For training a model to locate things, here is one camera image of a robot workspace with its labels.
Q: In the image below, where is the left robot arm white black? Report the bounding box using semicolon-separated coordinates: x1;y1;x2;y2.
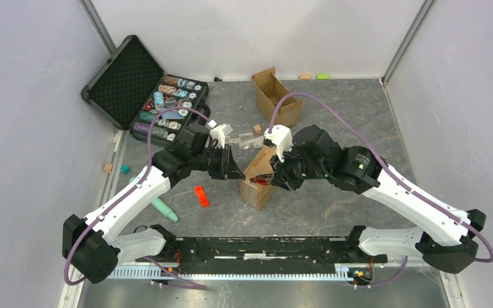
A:
62;121;245;286

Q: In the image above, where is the brown cardboard box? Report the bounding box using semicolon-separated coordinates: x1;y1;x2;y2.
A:
240;146;276;210

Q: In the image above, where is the mint green marker pen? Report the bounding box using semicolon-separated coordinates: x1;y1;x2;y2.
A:
129;176;178;223

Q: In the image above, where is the teal small block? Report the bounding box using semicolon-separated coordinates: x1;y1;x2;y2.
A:
120;165;131;175

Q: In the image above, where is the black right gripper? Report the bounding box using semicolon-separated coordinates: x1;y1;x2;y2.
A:
269;143;329;192

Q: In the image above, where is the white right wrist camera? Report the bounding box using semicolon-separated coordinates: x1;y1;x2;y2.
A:
264;124;293;162

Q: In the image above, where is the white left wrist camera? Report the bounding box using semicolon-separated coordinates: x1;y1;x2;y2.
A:
206;120;233;148

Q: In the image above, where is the wooden cube at left edge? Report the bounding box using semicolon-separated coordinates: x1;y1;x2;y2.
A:
103;163;113;174

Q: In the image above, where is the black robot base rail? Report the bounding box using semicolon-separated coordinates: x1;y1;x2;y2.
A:
153;236;388;275

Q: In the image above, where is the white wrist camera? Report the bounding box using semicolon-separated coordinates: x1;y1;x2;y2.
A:
264;124;293;162
206;120;233;148

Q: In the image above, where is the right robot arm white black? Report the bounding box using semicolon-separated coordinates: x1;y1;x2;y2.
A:
264;125;486;274

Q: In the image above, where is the red black utility knife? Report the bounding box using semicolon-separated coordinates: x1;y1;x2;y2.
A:
250;174;273;185

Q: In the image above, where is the orange curved plastic piece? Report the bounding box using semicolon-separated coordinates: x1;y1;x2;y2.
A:
195;185;209;208

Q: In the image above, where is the black poker chip case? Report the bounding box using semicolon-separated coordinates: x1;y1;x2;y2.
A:
81;35;211;145

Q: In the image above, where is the clear plastic bag with part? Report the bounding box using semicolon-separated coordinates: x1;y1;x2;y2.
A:
238;136;264;150

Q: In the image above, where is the open empty cardboard box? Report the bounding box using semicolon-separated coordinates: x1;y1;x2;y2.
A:
252;67;303;128

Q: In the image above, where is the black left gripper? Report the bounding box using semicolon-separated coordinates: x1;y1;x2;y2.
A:
191;143;245;180

